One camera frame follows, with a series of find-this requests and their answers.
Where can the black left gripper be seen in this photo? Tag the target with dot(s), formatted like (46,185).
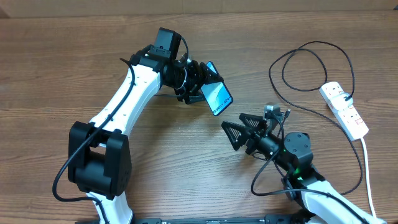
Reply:
(201,74)

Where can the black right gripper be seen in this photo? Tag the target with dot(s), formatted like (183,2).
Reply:
(244,132)

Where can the Samsung Galaxy smartphone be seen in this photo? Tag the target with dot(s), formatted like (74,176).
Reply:
(217,96)

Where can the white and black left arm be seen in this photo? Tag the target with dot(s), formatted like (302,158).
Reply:
(99,164)

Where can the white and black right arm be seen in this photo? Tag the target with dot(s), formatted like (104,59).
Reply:
(302,182)

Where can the white USB charger adapter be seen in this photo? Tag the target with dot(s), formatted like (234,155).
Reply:
(340,102)

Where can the white power extension strip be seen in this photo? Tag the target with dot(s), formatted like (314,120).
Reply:
(349,119)

